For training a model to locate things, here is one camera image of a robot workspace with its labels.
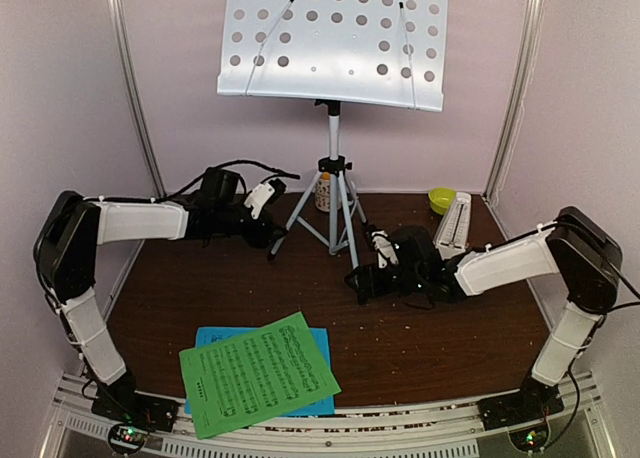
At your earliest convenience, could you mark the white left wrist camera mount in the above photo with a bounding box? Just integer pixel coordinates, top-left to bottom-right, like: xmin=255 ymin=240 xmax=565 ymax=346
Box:
xmin=243 ymin=182 xmax=275 ymax=220

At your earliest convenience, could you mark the white metronome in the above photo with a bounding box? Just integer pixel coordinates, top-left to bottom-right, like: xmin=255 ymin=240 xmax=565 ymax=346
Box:
xmin=433 ymin=192 xmax=472 ymax=260

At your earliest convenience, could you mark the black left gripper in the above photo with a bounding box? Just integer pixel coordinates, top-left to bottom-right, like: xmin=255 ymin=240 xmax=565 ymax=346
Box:
xmin=215 ymin=203 xmax=287 ymax=249

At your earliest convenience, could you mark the floral ceramic mug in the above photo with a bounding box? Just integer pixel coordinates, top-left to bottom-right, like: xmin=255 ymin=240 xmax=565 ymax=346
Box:
xmin=314 ymin=172 xmax=354 ymax=213

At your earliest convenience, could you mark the green sheet music page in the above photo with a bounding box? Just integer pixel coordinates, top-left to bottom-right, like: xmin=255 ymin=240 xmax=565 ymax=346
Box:
xmin=179 ymin=312 xmax=341 ymax=440

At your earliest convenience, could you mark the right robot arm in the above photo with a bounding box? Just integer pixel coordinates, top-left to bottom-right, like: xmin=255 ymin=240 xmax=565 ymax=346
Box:
xmin=344 ymin=206 xmax=639 ymax=420

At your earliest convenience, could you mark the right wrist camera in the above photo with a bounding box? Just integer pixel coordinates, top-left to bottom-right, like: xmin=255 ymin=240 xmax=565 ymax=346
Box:
xmin=365 ymin=224 xmax=399 ymax=269

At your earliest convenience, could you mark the left aluminium frame post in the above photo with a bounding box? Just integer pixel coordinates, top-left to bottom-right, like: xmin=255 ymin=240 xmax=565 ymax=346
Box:
xmin=107 ymin=0 xmax=166 ymax=196

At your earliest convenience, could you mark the small yellow-green bowl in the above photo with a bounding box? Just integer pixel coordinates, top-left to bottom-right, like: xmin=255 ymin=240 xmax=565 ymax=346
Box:
xmin=428 ymin=187 xmax=456 ymax=216

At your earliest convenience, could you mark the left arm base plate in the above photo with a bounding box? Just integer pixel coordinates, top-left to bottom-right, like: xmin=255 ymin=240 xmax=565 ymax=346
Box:
xmin=91 ymin=392 xmax=180 ymax=432

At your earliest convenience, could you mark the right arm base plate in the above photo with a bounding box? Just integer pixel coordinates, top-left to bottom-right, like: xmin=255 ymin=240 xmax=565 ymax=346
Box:
xmin=477 ymin=390 xmax=565 ymax=431

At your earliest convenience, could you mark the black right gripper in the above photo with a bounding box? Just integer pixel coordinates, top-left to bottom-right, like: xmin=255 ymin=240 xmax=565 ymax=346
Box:
xmin=345 ymin=262 xmax=425 ymax=299

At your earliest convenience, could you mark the white perforated music stand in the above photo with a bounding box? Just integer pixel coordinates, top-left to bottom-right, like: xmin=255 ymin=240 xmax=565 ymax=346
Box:
xmin=217 ymin=0 xmax=448 ymax=254

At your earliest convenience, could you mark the aluminium frame post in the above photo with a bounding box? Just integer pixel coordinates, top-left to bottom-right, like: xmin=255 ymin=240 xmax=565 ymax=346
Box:
xmin=107 ymin=0 xmax=166 ymax=196
xmin=484 ymin=0 xmax=544 ymax=207

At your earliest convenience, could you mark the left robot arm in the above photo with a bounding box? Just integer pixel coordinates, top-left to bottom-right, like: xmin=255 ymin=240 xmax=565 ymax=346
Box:
xmin=32 ymin=159 xmax=298 ymax=422

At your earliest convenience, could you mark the right aluminium frame post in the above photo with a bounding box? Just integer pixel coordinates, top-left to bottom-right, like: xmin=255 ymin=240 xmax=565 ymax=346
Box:
xmin=484 ymin=0 xmax=544 ymax=207

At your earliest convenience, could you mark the aluminium front rail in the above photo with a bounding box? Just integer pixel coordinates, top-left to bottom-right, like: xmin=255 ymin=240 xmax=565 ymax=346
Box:
xmin=37 ymin=373 xmax=619 ymax=457

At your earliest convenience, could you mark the blue sheet music page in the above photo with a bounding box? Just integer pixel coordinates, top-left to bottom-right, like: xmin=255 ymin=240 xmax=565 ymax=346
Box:
xmin=195 ymin=326 xmax=335 ymax=418

